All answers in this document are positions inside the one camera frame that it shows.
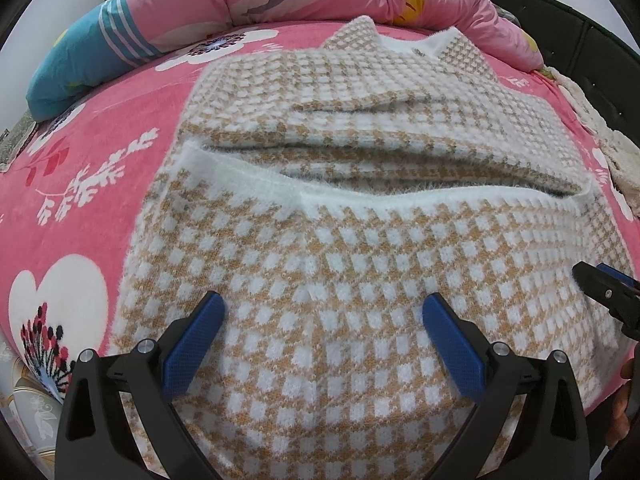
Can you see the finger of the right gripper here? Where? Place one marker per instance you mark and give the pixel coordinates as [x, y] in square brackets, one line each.
[619, 276]

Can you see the cream fuzzy garment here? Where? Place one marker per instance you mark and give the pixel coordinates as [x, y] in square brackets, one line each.
[620, 153]

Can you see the person's right hand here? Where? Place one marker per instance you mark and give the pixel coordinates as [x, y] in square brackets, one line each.
[619, 422]

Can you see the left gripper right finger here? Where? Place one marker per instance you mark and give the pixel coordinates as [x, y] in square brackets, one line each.
[550, 440]

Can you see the pink and blue quilt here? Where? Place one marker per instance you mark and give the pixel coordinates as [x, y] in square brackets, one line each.
[120, 35]

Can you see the beige white checked knit coat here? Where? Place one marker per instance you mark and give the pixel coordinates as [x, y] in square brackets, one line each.
[366, 99]

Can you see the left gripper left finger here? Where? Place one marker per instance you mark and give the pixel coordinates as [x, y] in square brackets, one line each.
[95, 440]

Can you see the black tufted headboard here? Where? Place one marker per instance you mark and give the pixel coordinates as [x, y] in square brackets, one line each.
[607, 70]

